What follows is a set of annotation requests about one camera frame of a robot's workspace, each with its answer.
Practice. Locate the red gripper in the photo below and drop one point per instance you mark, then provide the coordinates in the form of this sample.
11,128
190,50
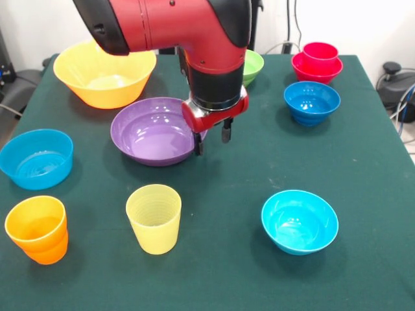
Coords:
207,120

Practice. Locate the large purple bowl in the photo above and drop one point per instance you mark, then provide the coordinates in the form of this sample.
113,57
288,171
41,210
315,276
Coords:
152,142

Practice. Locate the green bowl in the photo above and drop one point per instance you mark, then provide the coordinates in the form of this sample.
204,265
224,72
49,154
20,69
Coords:
253,68

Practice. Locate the dark blue bowl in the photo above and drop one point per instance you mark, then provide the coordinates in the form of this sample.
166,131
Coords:
311,108

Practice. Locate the red-pink bowl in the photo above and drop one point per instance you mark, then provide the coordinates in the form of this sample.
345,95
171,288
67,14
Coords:
311,74

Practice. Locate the red-pink cup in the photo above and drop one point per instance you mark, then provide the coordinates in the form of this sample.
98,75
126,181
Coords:
321,52

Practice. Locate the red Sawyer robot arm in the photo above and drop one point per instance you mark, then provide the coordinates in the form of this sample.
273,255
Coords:
181,26

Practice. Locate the yellow-green cup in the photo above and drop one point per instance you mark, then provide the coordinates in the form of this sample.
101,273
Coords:
154,233

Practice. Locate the cyan bowl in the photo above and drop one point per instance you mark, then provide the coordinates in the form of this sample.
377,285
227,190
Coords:
298,226

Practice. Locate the large orange bowl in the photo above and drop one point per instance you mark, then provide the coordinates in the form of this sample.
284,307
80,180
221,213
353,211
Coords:
97,90

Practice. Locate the dark green tablecloth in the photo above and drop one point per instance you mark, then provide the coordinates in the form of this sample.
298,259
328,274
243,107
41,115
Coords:
227,285

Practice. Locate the blue ribbed bowl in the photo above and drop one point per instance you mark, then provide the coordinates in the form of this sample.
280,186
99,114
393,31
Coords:
35,168

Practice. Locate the orange cup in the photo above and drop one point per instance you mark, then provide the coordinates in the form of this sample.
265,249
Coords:
39,246

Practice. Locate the black device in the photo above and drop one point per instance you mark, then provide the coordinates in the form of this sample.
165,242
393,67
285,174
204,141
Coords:
6,71

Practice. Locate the grey pedestal foot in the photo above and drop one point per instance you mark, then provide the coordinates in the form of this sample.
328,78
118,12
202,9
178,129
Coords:
22,84
398,84

